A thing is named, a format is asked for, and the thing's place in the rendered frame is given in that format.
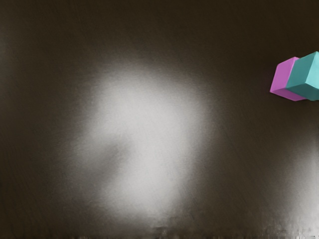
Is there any teal block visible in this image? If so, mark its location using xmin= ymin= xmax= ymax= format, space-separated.
xmin=285 ymin=51 xmax=319 ymax=102

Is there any pink block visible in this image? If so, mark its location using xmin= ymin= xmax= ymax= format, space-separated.
xmin=269 ymin=56 xmax=309 ymax=102

